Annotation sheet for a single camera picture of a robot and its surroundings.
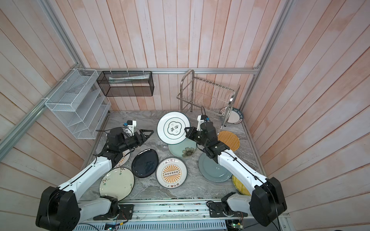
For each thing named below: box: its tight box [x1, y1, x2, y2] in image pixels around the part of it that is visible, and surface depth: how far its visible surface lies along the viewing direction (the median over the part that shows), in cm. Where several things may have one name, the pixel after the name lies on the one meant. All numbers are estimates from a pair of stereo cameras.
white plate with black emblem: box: [156, 111, 191, 145], surface depth 81 cm
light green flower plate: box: [168, 137, 198, 158], surface depth 97 cm
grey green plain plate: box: [198, 153, 233, 183], surface depth 87 cm
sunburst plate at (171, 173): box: [155, 156, 188, 190], surface depth 88 cm
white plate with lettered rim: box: [218, 106, 244, 125], surface depth 117 cm
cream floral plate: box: [99, 166, 135, 202], surface depth 83 cm
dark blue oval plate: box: [131, 148, 159, 179], surface depth 93 cm
